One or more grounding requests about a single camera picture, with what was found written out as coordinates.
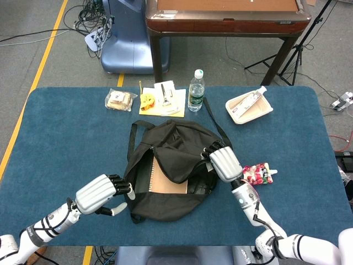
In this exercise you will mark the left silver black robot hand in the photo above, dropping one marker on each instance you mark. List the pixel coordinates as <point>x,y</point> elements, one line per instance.
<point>93,194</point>

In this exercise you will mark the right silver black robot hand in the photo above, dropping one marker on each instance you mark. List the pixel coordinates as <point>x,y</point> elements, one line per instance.
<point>226,164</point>

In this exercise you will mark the black fabric backpack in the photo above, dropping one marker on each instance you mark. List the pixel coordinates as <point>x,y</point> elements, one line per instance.
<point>171,140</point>

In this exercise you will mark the brown spiral notebook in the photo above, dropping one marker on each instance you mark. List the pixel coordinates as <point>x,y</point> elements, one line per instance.
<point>162,185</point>

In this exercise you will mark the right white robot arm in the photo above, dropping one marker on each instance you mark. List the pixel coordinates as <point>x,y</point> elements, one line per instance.
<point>248,201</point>

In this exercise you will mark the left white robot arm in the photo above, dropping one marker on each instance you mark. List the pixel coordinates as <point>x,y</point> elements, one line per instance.
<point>41,230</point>

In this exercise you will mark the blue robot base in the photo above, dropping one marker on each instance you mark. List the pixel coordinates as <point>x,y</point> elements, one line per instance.
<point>129,41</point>

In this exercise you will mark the red floral snack pouch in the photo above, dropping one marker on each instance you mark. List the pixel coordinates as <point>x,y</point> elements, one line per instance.
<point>257,174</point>

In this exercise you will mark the blue table mat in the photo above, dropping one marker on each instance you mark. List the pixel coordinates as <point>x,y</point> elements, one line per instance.
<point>69,138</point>

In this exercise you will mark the white squeeze tube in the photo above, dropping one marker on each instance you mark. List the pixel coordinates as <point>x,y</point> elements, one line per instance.
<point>246,103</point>

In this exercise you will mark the beige plastic tray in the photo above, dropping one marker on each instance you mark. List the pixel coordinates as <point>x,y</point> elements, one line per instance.
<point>260,109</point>

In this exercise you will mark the clear water bottle green label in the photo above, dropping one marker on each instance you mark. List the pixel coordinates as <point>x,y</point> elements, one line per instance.
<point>196,95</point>

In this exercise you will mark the pale yellow paper sheet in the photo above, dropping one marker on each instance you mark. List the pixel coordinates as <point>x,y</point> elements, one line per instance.
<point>180,99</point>

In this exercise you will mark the brown shoe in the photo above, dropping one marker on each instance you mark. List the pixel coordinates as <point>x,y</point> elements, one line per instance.
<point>38,252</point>

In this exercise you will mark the razor on white card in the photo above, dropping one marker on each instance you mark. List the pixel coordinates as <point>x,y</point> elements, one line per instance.
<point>166,99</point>

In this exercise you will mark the grey blue robot torso base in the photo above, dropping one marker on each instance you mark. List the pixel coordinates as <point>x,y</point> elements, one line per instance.
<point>165,256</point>

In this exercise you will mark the bagged sandwich bread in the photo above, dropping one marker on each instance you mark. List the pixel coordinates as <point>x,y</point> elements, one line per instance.
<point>119,100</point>

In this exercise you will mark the black floor device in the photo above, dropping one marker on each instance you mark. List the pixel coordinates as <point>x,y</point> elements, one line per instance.
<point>343,161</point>

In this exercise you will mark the white grey power strip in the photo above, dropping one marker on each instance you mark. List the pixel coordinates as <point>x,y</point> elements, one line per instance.
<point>342,100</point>

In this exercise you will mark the brown mahjong table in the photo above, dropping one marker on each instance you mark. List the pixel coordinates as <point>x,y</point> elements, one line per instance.
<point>220,25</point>

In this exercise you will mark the white power strip with plugs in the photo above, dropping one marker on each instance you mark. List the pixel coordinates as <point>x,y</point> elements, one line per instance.
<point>92,38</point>

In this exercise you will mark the black tripod stand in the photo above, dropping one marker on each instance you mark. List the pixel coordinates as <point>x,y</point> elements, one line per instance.
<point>318,20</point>

